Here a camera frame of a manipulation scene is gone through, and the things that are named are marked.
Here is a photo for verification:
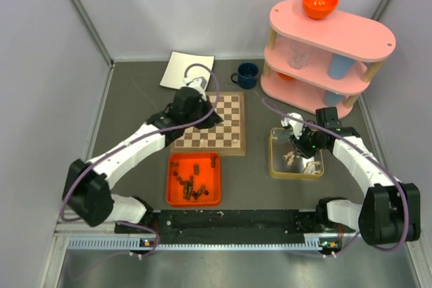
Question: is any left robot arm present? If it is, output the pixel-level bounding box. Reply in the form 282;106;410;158
62;86;223;232

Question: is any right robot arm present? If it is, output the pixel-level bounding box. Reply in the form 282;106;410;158
281;107;421;250

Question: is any wooden chess board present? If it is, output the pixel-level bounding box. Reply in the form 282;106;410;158
170;92;246;156

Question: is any dark long chess piece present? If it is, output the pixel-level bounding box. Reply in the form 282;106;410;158
183;181;190;200

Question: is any white square plate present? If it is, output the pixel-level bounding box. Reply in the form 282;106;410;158
159;51;215;90

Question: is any dark blue enamel mug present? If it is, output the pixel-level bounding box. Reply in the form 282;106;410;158
230;62;259;90

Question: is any orange plastic tray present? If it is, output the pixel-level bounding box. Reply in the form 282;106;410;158
166;152;221;208

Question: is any pink three-tier shelf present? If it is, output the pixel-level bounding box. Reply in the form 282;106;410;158
261;0;396;118

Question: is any light blue plastic cup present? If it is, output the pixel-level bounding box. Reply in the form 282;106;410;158
327;53;355;80

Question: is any clear plastic cup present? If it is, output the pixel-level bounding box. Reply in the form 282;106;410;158
289;40;313;69

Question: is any orange plastic bowl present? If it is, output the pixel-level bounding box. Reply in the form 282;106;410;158
302;0;339;20

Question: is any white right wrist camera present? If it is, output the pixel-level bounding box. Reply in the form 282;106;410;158
281;113;304;140

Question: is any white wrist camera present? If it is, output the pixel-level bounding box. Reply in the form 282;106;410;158
281;113;304;140
183;76;207;100

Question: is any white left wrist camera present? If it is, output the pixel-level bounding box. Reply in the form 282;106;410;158
183;76;207;100

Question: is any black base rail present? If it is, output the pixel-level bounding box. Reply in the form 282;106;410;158
114;209;357;243

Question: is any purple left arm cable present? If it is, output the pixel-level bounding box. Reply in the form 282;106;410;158
59;63;221;222

